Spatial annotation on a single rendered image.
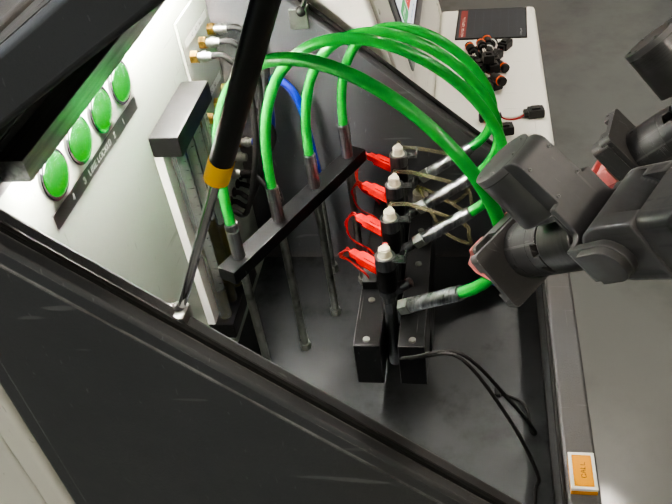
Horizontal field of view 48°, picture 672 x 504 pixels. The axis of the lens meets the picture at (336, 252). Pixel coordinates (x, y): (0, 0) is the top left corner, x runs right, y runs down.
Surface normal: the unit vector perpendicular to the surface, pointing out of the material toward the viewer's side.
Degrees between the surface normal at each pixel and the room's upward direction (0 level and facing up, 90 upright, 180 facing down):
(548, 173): 44
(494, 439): 0
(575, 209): 48
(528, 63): 0
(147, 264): 90
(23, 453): 90
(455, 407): 0
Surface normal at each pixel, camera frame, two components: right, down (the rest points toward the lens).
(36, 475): -0.14, 0.66
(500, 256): 0.29, -0.11
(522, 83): -0.12, -0.75
